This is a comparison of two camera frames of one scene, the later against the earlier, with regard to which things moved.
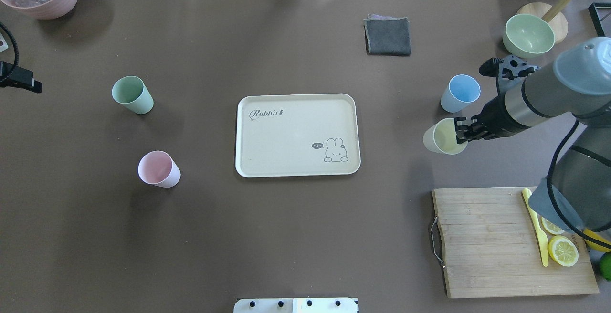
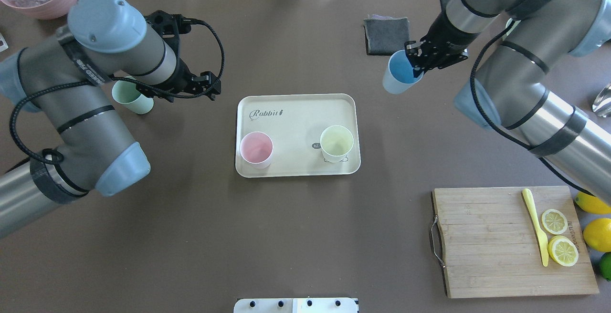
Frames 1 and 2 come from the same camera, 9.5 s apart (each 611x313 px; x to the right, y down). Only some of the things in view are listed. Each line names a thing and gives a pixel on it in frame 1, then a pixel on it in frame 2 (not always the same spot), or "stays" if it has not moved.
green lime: x=605 y=261 stays
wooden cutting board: x=491 y=246 stays
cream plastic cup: x=441 y=137 to x=336 y=141
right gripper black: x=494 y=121 to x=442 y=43
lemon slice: x=563 y=250 stays
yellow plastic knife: x=526 y=193 stays
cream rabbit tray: x=294 y=135 stays
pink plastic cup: x=158 y=168 to x=256 y=148
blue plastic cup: x=462 y=89 to x=398 y=78
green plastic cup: x=131 y=92 stays
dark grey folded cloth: x=387 y=36 stays
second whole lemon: x=594 y=245 stays
